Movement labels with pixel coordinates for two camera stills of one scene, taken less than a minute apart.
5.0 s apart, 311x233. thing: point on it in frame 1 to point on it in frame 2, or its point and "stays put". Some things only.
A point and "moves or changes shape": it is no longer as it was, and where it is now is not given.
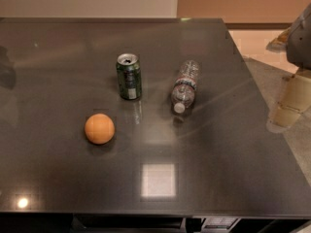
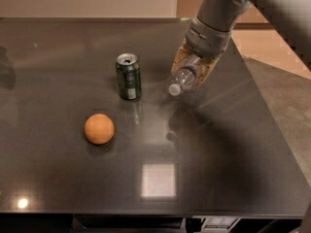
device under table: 218,223 stays put
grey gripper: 299,46 to 205,40
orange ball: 99,128 stays put
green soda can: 129,75 stays put
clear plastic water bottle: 185,87 moves or changes shape
